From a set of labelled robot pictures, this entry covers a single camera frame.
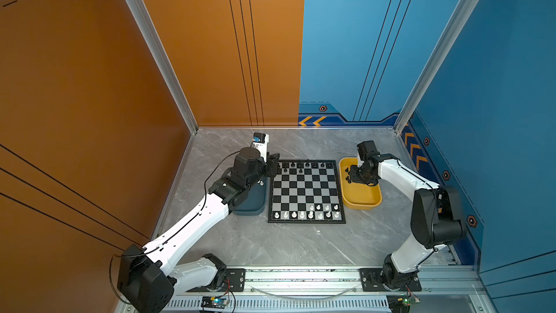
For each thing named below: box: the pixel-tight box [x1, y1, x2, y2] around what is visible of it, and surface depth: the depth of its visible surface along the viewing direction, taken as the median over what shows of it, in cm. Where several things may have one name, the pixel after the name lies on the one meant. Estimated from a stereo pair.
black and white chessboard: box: [267, 159, 347, 224], surface depth 94 cm
